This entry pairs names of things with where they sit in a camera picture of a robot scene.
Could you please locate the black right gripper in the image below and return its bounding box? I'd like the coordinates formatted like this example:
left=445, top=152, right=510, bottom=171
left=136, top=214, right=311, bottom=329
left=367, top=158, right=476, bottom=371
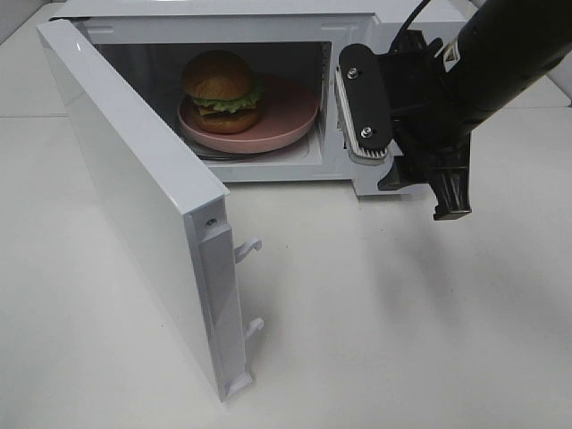
left=377, top=30, right=472, bottom=221

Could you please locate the pink round plate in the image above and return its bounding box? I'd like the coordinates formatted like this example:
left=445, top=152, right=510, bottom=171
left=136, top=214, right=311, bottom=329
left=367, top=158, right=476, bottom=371
left=178, top=74, right=319, bottom=155

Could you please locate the burger with lettuce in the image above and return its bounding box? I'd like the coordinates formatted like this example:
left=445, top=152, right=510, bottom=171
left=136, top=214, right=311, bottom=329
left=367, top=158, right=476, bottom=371
left=180, top=50, right=265, bottom=134

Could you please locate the white microwave door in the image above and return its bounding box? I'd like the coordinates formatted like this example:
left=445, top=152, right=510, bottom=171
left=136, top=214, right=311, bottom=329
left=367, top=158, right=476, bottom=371
left=38, top=20, right=264, bottom=400

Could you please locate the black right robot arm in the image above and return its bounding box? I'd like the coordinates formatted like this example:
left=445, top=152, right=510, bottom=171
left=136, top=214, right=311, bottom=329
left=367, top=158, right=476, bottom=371
left=378, top=1, right=571, bottom=221

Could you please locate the glass microwave turntable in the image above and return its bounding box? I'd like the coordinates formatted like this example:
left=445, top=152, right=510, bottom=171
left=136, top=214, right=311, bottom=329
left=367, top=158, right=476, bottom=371
left=190, top=136, right=321, bottom=164

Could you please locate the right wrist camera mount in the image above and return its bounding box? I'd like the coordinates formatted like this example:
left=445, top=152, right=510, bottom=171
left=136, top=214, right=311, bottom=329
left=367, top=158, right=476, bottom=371
left=334, top=44, right=392, bottom=165

